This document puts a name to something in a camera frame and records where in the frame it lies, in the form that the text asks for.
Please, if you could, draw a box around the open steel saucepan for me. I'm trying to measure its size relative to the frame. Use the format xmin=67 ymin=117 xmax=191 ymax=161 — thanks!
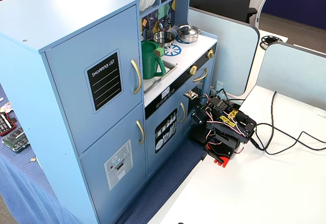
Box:
xmin=152 ymin=31 xmax=176 ymax=48

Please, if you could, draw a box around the black desk cable grommet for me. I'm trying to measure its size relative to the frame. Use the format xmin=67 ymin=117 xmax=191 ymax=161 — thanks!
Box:
xmin=259 ymin=36 xmax=284 ymax=49

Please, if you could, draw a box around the blue toy kitchen body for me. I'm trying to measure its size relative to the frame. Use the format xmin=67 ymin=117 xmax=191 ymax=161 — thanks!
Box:
xmin=0 ymin=0 xmax=220 ymax=224

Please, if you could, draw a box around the clear box with green board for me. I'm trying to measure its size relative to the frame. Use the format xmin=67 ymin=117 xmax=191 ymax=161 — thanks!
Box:
xmin=2 ymin=129 xmax=30 ymax=154

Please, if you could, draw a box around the red arm base clamp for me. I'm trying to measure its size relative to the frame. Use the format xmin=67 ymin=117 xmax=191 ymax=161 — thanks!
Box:
xmin=203 ymin=142 xmax=236 ymax=169

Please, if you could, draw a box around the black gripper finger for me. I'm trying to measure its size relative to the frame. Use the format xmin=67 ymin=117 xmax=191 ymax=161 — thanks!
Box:
xmin=200 ymin=126 xmax=208 ymax=145
xmin=189 ymin=123 xmax=202 ymax=143

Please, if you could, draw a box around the light blue desk divider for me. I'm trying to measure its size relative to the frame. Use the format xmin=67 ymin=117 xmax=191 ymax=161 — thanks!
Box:
xmin=246 ymin=41 xmax=326 ymax=113
xmin=188 ymin=6 xmax=261 ymax=99

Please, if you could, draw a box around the blue door with shopping list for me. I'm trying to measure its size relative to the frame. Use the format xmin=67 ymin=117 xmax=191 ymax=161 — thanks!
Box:
xmin=44 ymin=4 xmax=143 ymax=156

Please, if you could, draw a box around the long gold door handle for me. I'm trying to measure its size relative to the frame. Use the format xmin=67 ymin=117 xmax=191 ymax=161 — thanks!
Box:
xmin=130 ymin=59 xmax=142 ymax=95

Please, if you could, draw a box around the short gold door handle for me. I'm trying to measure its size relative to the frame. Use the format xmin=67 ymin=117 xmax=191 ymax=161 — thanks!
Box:
xmin=192 ymin=67 xmax=208 ymax=83
xmin=135 ymin=120 xmax=145 ymax=145
xmin=178 ymin=102 xmax=186 ymax=124

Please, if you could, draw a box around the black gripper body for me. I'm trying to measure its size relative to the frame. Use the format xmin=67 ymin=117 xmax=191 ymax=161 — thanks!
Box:
xmin=191 ymin=103 xmax=213 ymax=128

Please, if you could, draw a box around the black cable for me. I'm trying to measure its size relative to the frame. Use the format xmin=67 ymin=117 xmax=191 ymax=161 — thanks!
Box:
xmin=262 ymin=90 xmax=326 ymax=156
xmin=251 ymin=123 xmax=326 ymax=151

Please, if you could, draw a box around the green plastic pitcher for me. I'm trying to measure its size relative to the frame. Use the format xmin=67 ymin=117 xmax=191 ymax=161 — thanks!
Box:
xmin=141 ymin=40 xmax=167 ymax=80

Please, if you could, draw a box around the blue oven door with window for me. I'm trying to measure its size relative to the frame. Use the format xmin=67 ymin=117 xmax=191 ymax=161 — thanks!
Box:
xmin=187 ymin=60 xmax=216 ymax=114

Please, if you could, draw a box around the steel pot with lid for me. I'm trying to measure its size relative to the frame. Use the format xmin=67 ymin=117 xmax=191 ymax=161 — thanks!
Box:
xmin=176 ymin=24 xmax=202 ymax=44

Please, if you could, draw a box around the red black bit case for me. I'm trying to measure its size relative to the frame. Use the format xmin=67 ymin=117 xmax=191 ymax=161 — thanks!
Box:
xmin=0 ymin=111 xmax=19 ymax=136

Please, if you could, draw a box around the colourful sticker sheet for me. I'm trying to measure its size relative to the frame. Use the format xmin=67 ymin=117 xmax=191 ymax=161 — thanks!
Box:
xmin=0 ymin=101 xmax=14 ymax=114

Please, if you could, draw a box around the steel toy sink basin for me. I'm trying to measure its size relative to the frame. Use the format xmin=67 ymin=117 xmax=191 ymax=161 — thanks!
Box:
xmin=144 ymin=58 xmax=177 ymax=94

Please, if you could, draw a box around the blue door with dishes print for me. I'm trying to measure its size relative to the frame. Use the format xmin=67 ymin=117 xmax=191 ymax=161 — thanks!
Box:
xmin=145 ymin=91 xmax=189 ymax=179

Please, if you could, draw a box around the blue door with dispenser print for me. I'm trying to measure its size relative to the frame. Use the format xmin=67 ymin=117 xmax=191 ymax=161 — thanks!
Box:
xmin=78 ymin=103 xmax=148 ymax=222

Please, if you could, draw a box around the steel hanging ladle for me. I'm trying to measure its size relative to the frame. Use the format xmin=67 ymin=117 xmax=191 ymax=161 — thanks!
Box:
xmin=155 ymin=5 xmax=165 ymax=32

